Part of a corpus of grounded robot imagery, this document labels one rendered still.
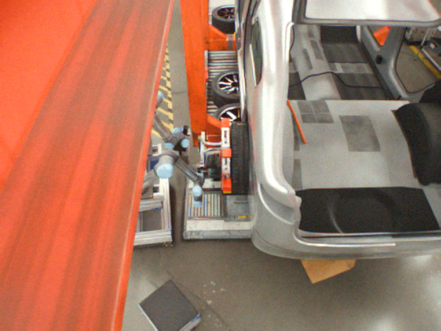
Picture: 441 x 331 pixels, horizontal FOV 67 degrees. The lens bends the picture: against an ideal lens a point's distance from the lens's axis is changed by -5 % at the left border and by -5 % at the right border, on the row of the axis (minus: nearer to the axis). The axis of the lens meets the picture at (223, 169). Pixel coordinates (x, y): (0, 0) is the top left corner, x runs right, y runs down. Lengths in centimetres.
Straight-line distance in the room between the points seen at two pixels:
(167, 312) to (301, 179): 157
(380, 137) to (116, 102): 315
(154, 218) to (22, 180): 330
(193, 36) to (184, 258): 210
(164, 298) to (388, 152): 234
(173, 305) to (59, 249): 279
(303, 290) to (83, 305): 331
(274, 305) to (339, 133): 169
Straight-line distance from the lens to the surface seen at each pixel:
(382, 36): 568
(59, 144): 36
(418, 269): 403
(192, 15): 286
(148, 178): 267
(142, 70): 43
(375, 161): 328
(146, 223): 360
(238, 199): 363
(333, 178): 308
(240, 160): 286
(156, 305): 309
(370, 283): 375
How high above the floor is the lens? 323
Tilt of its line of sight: 50 degrees down
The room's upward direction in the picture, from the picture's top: straight up
